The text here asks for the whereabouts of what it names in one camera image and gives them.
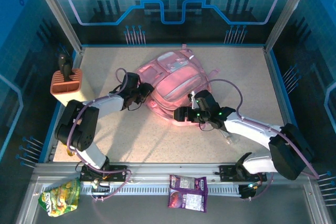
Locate pink backpack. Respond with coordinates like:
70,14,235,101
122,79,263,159
136,44,221,127

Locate orange cream knife block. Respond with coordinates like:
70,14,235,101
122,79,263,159
49,68,92,106

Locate purple snack packet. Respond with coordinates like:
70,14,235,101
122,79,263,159
167,187,208,214
169,174,208,190

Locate green snack bag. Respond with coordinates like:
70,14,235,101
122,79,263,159
38,178,81,218

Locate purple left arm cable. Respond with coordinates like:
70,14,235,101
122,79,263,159
67,68,132,203

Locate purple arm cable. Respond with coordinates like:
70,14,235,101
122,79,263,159
206,78,320,201
67,68,132,203

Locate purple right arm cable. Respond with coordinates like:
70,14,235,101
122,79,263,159
206,78,320,201

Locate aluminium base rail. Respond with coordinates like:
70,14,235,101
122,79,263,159
34,162,314,179

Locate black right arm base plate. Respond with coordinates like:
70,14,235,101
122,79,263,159
219,165,267,182

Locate black knife handle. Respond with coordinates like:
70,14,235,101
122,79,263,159
57,54,74,82

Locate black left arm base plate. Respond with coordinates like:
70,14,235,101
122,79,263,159
80,165,127,182

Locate white slotted cable duct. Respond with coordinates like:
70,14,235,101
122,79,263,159
80,180,263,196

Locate aluminium frame post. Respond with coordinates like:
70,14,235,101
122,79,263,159
28,0,85,53
263,0,318,54

